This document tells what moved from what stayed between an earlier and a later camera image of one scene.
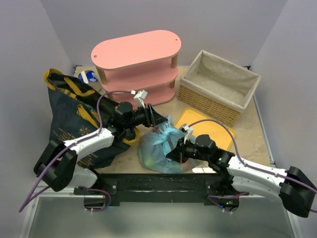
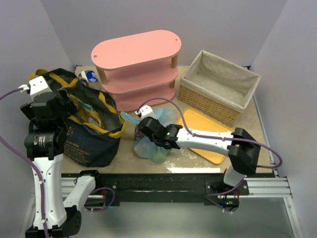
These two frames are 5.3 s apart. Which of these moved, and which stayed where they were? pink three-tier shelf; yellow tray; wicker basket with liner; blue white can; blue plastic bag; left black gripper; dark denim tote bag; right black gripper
Moved: left black gripper; dark denim tote bag; right black gripper; blue plastic bag
Stayed: yellow tray; blue white can; pink three-tier shelf; wicker basket with liner
